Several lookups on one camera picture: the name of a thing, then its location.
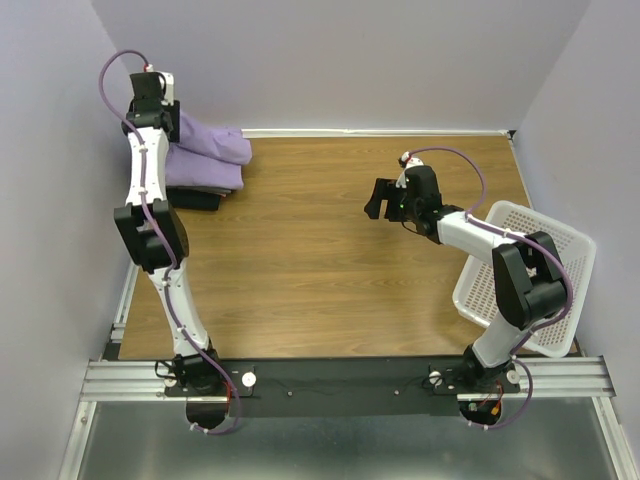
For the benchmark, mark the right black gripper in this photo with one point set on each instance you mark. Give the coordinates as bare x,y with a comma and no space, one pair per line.
384,188

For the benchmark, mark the folded dark grey t shirt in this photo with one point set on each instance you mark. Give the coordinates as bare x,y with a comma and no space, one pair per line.
197,199

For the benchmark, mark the purple t shirt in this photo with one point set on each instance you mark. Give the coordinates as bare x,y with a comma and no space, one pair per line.
207,156

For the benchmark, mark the aluminium extrusion rail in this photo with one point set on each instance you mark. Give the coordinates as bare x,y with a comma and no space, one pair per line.
128,381

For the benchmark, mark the white plastic laundry basket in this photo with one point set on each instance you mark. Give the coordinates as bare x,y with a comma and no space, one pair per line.
528,285

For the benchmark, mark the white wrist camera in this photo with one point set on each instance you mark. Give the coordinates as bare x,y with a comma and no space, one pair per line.
168,87
407,161

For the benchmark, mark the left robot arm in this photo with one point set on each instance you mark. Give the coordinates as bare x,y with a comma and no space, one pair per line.
155,237

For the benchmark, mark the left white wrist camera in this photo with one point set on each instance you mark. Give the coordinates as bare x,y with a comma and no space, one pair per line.
168,87

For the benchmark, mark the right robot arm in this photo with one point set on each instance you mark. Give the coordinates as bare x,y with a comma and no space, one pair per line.
450,225

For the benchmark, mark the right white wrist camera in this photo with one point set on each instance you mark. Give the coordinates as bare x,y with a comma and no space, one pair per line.
407,161

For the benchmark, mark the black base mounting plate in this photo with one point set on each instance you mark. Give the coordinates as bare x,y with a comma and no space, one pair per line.
335,387

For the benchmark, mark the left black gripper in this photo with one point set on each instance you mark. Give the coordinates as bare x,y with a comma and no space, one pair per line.
173,135

